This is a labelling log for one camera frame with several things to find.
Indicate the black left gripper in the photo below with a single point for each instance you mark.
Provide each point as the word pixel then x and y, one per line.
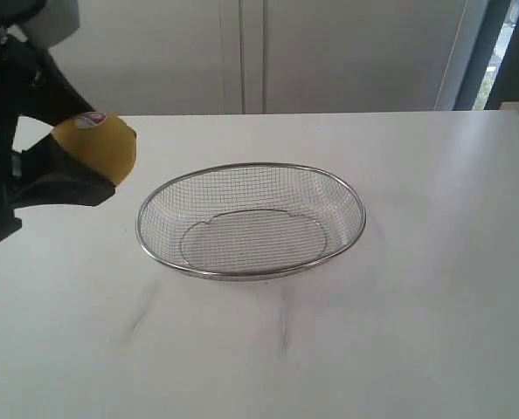
pixel 44 174

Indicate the yellow lemon with sticker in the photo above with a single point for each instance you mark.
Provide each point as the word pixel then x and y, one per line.
pixel 103 142

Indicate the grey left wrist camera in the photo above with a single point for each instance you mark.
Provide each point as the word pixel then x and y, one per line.
pixel 56 22

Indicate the oval wire mesh basket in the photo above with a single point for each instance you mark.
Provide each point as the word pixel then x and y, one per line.
pixel 250 220

